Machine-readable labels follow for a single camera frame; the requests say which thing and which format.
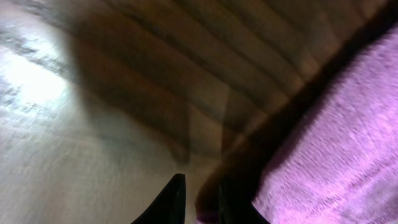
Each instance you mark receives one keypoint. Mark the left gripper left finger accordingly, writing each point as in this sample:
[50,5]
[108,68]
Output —
[169,206]

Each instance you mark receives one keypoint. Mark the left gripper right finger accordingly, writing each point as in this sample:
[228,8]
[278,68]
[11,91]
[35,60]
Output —
[234,208]

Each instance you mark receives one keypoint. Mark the purple microfiber cloth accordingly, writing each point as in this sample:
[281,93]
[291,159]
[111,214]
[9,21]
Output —
[338,164]

